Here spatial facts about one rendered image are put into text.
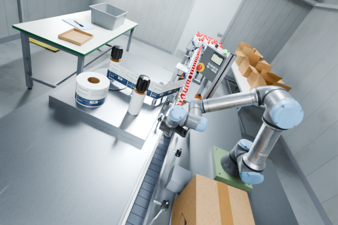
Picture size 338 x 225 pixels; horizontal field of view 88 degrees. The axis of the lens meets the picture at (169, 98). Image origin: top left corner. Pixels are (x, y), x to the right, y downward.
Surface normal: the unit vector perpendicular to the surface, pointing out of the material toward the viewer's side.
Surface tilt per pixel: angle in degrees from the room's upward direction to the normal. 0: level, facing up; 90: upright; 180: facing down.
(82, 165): 0
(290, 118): 82
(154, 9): 90
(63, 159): 0
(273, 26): 90
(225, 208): 0
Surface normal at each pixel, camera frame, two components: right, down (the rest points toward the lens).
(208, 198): 0.35, -0.77
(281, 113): -0.11, 0.40
